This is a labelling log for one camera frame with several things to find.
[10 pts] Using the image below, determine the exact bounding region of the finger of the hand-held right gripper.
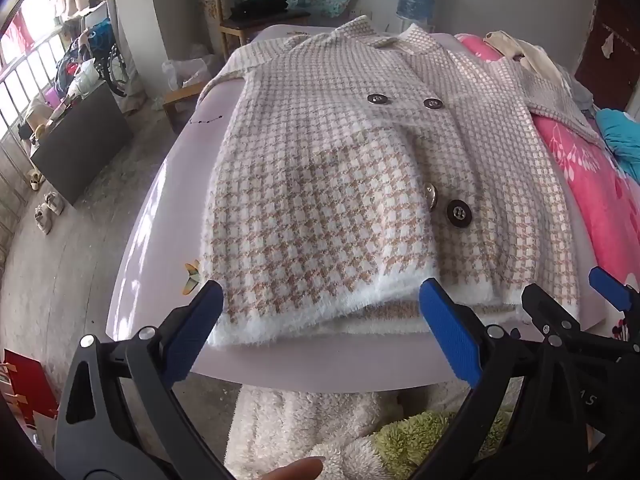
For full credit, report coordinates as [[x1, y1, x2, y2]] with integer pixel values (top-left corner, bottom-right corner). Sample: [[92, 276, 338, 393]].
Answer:
[[589, 266, 640, 321], [521, 284, 583, 341]]

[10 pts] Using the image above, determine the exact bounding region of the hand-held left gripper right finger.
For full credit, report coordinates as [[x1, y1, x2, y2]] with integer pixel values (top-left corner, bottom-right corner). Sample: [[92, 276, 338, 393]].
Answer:
[[419, 277, 591, 480]]

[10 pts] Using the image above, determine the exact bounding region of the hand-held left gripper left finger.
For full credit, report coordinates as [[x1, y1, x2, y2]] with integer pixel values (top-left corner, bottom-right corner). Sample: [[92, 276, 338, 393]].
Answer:
[[54, 280, 236, 480]]

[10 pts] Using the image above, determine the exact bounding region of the beige houndstooth fuzzy coat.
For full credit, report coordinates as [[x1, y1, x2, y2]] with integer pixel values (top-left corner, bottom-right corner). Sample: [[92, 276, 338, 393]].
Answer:
[[197, 16, 601, 348]]

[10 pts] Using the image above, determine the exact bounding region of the person's left hand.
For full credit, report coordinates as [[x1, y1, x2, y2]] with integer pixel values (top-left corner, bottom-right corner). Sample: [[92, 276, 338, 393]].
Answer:
[[260, 456, 323, 480]]

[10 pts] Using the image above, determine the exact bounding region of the lilac printed bed sheet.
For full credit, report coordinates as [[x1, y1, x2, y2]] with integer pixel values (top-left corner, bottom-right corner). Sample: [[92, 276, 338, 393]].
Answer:
[[106, 24, 640, 393]]

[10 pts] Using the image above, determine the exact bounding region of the pink floral blanket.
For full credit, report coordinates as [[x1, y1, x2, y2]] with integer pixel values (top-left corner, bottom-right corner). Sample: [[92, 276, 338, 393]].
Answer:
[[452, 32, 640, 291]]

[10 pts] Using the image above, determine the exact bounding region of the white fluffy robe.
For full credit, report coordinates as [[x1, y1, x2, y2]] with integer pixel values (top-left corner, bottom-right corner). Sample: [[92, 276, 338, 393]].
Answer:
[[225, 377, 516, 480]]

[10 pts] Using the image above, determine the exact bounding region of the red box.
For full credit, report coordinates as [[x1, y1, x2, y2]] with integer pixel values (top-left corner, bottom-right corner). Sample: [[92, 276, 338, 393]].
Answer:
[[0, 347, 60, 428]]

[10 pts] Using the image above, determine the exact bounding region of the dark cabinet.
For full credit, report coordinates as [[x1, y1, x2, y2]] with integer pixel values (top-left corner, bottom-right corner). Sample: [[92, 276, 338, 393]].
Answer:
[[30, 80, 133, 207]]

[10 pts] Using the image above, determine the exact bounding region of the brown door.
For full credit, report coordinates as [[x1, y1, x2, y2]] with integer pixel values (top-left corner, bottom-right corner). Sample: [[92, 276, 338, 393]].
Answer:
[[575, 0, 640, 111]]

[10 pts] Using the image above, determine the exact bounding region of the low wooden stool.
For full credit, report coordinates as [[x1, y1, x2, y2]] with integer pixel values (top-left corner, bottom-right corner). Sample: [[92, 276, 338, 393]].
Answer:
[[162, 77, 216, 133]]

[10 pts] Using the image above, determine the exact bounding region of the beige garment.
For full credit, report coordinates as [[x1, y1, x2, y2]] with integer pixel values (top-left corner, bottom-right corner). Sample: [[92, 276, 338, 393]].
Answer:
[[484, 30, 573, 96]]

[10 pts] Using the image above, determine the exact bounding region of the clear plastic bag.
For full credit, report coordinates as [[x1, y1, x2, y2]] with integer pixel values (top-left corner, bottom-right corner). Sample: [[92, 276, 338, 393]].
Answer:
[[161, 55, 221, 92]]

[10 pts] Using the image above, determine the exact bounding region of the wheelchair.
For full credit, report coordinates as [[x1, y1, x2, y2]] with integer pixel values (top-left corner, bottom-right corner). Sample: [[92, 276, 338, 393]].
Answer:
[[75, 20, 131, 98]]

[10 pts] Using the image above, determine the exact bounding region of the wooden chair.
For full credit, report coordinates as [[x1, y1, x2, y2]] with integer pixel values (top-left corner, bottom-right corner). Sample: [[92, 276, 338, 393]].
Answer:
[[207, 0, 311, 58]]

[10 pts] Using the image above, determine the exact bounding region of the black bag on chair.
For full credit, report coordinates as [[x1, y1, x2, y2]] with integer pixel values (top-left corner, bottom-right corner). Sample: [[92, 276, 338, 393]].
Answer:
[[230, 0, 291, 20]]

